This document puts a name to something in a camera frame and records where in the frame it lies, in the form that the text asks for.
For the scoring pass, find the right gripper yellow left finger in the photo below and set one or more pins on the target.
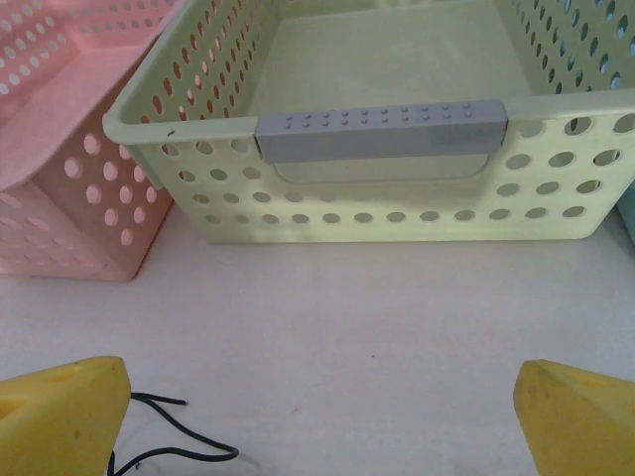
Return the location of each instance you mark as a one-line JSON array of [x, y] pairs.
[[54, 426]]

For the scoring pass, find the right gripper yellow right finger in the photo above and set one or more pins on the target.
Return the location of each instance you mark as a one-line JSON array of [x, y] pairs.
[[585, 431]]

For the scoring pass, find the pink perforated plastic basket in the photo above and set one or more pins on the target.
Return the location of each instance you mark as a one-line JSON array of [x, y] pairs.
[[74, 99]]

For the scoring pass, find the green perforated plastic basket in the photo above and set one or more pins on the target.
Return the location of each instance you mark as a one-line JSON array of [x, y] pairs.
[[372, 198]]

